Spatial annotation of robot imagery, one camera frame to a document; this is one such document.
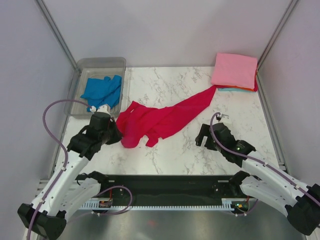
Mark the left aluminium frame post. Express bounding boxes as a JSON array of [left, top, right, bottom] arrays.
[[35, 0, 77, 70]]

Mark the pink folded t shirt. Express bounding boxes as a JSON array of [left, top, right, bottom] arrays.
[[211, 52, 258, 89]]

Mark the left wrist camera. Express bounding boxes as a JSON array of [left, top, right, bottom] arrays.
[[89, 104, 111, 115]]

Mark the right aluminium frame post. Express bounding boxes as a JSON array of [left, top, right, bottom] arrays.
[[257, 0, 300, 70]]

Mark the clear plastic bin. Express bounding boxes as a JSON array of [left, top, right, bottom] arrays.
[[67, 57, 127, 118]]

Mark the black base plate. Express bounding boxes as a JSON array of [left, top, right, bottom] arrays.
[[100, 175, 247, 207]]

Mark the teal folded t shirt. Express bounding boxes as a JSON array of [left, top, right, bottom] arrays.
[[218, 87, 243, 92]]

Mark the white slotted cable duct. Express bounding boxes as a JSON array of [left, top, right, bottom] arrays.
[[79, 198, 246, 212]]

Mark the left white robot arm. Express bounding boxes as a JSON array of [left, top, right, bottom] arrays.
[[17, 111, 122, 240]]

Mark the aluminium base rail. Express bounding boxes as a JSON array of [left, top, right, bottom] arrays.
[[37, 174, 309, 200]]

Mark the blue t shirt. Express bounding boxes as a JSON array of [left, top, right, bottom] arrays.
[[80, 75, 122, 109]]

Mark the aluminium frame post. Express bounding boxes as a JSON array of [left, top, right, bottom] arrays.
[[35, 0, 77, 70], [257, 0, 300, 70]]

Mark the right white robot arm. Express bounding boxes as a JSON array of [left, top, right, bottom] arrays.
[[195, 122, 320, 236]]

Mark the red t shirt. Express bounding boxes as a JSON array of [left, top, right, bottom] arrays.
[[116, 85, 217, 149]]

